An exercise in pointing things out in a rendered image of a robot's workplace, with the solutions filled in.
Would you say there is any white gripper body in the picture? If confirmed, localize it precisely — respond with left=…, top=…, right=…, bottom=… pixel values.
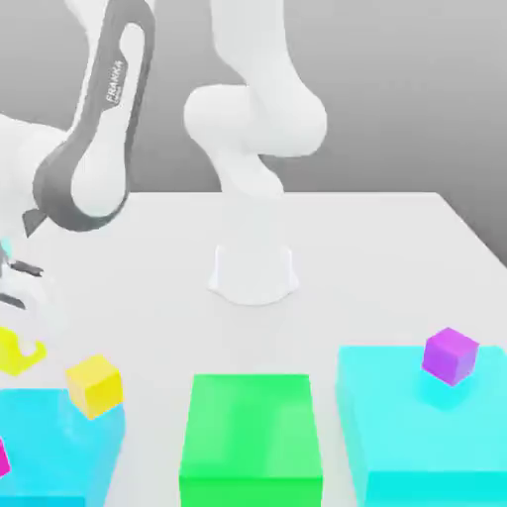
left=0, top=273, right=64, bottom=341

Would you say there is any small bright yellow cube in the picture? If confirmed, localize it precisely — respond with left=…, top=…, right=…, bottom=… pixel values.
left=0, top=326, right=49, bottom=378

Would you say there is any small golden yellow cube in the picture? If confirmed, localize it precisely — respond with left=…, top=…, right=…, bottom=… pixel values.
left=64, top=353, right=125, bottom=422

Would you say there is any small purple cube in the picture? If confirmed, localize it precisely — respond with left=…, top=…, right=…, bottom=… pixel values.
left=421, top=326, right=481, bottom=388

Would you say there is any large blue box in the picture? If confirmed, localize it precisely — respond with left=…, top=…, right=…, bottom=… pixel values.
left=0, top=387, right=128, bottom=507

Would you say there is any large green box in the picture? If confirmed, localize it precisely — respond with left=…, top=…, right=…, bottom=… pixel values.
left=178, top=372, right=325, bottom=507

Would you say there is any large cyan box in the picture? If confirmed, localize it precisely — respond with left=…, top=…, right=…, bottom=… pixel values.
left=335, top=345, right=507, bottom=507

